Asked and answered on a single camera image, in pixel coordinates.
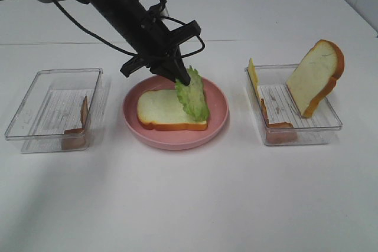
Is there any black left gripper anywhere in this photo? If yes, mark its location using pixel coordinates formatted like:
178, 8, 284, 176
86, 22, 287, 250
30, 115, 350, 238
119, 20, 201, 86

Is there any green lettuce leaf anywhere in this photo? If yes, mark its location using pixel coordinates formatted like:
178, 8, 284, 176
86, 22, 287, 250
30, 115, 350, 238
175, 66, 210, 122

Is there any square white bread slice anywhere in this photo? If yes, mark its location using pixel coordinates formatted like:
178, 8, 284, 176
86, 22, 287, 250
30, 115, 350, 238
136, 90, 207, 131

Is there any tray bacon strip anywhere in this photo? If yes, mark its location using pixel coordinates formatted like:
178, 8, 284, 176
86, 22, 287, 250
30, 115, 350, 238
260, 99, 298, 145
61, 96, 89, 150

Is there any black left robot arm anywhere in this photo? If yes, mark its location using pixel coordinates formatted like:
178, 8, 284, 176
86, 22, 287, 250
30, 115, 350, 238
38, 0, 201, 86

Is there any pink round plate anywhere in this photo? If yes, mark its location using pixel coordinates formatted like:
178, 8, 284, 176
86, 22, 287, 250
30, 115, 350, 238
123, 76, 229, 150

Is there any yellow cheese slice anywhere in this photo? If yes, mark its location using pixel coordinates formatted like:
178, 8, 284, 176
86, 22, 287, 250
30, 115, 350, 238
247, 58, 261, 104

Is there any left clear plastic tray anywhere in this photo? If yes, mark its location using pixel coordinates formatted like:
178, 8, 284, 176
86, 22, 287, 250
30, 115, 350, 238
5, 68, 110, 153

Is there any clear plastic tray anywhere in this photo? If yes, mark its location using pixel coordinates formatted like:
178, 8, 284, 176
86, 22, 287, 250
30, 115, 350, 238
5, 68, 110, 153
245, 64, 343, 146

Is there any round-top bread slice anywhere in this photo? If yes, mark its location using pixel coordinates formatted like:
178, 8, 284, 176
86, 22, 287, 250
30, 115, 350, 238
286, 40, 344, 118

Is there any right clear plastic tray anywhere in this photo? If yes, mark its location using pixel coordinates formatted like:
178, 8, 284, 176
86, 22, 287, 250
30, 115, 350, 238
245, 64, 343, 146

